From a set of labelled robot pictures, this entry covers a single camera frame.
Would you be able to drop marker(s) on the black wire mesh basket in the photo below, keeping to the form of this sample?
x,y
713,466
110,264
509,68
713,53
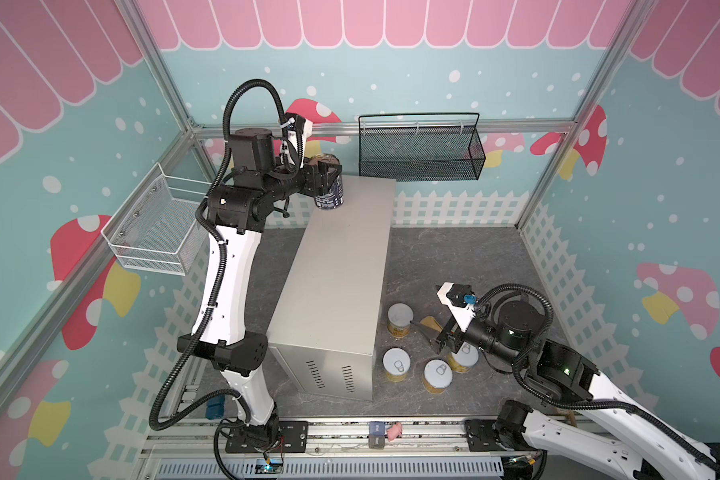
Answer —
x,y
418,147

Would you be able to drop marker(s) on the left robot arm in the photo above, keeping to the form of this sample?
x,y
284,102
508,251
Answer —
x,y
257,177

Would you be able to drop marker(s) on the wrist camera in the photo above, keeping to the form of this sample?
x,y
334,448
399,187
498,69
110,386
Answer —
x,y
297,129
460,301

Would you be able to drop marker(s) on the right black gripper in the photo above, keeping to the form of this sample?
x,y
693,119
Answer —
x,y
448,339

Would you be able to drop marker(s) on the green circuit board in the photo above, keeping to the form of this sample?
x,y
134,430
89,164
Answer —
x,y
269,467

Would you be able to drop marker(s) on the grey metal cabinet counter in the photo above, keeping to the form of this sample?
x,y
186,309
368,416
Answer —
x,y
323,330

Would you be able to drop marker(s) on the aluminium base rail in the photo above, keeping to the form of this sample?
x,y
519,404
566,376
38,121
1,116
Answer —
x,y
413,448

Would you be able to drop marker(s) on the white wire mesh basket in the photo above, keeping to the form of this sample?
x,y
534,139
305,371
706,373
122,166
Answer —
x,y
155,229

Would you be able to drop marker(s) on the pink small object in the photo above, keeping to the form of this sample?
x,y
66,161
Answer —
x,y
394,431

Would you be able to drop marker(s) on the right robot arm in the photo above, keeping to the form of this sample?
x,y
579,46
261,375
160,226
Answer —
x,y
510,322

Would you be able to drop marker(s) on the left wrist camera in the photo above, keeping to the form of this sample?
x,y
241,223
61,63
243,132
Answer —
x,y
297,129

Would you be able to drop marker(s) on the dark blue tall can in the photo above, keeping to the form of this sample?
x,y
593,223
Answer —
x,y
334,196

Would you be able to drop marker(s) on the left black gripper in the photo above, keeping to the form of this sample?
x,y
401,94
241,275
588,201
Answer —
x,y
316,181

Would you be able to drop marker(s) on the yellow can white lid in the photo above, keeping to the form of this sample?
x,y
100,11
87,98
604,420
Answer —
x,y
399,319

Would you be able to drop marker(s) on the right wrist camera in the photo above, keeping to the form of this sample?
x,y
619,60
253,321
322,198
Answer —
x,y
460,301

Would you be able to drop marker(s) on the teal small object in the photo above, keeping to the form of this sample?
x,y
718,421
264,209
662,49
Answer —
x,y
215,408

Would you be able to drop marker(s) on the yellow can pull-tab lid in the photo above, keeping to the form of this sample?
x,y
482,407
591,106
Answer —
x,y
396,363
464,359
437,376

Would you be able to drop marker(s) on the gold flat sardine tin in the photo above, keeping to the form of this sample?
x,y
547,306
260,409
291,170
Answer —
x,y
430,328

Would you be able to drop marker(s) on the grey small block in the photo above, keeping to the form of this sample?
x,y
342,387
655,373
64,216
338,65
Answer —
x,y
377,435

